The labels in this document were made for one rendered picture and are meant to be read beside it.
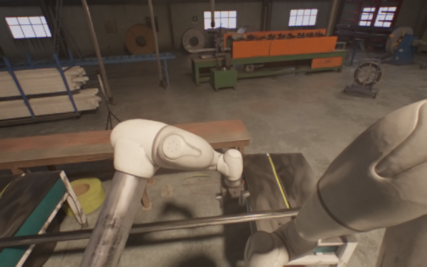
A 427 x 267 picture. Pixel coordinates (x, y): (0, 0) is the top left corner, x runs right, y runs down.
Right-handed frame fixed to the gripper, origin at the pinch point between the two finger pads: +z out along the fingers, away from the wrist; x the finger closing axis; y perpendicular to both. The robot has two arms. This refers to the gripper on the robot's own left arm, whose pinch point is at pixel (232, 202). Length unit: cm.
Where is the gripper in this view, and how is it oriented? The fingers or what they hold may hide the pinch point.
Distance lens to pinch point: 135.6
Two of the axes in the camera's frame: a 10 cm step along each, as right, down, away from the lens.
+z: 0.2, 8.7, 5.0
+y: -1.1, -5.0, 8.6
